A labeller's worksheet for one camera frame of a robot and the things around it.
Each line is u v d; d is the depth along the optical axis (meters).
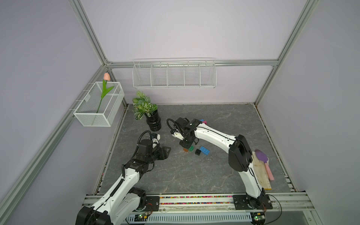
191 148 0.89
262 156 0.89
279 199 0.76
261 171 0.83
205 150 0.91
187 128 0.65
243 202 0.74
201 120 1.09
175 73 0.99
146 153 0.64
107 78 0.79
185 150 0.92
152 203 0.73
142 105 0.83
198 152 0.91
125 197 0.60
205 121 1.07
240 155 0.54
